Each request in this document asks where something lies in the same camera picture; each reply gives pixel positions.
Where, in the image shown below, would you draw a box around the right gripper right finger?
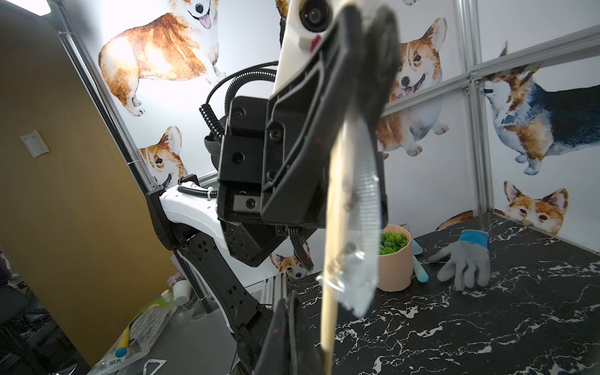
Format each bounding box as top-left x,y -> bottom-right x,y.
289,292 -> 323,375

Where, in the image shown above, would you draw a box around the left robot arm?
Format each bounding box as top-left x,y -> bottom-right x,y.
146,1 -> 400,374

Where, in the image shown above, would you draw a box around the chopsticks pack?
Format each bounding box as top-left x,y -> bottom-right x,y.
333,111 -> 382,318

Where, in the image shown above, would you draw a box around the teal garden trowel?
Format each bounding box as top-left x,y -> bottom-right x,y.
412,238 -> 429,284

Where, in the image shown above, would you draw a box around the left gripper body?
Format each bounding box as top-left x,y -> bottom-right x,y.
216,95 -> 390,268

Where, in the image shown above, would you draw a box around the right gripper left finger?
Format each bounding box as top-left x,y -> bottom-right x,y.
254,299 -> 290,375

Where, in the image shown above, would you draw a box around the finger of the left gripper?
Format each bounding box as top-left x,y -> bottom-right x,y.
261,5 -> 364,227
354,5 -> 400,141

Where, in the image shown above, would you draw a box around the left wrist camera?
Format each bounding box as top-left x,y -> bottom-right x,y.
273,1 -> 360,94

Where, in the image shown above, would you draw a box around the brown pot green plant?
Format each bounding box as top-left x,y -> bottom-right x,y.
377,225 -> 413,292

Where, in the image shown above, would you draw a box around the grey blue work glove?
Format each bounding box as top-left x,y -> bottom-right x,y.
427,230 -> 492,291

